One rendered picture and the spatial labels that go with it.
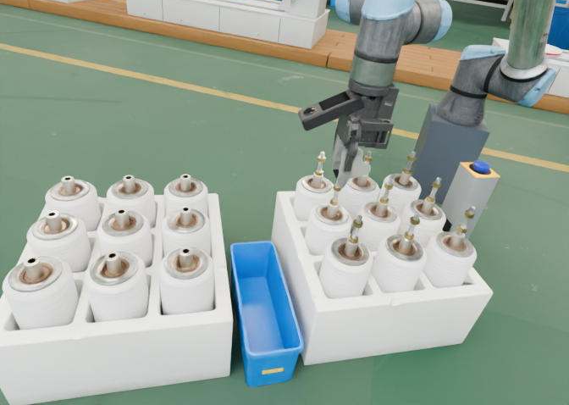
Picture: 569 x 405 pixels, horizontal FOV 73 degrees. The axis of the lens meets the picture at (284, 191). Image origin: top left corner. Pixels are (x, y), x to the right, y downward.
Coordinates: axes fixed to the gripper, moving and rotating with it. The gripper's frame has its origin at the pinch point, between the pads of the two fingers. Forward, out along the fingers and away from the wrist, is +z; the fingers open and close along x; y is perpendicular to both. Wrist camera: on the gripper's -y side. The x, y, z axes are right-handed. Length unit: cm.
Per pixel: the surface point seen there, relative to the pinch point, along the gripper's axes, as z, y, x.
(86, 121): 35, -77, 94
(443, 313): 22.3, 23.1, -17.9
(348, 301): 17.0, 1.0, -17.7
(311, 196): 10.7, -2.2, 7.7
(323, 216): 9.7, -1.4, -0.8
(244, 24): 19, -5, 228
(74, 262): 16, -50, -7
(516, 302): 35, 55, -6
